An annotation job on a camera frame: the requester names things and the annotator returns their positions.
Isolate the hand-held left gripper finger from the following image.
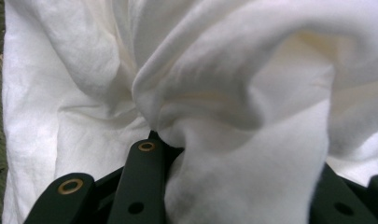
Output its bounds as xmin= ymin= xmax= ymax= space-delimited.
xmin=147 ymin=130 xmax=186 ymax=188

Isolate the white garment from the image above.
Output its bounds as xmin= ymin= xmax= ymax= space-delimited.
xmin=1 ymin=0 xmax=378 ymax=224

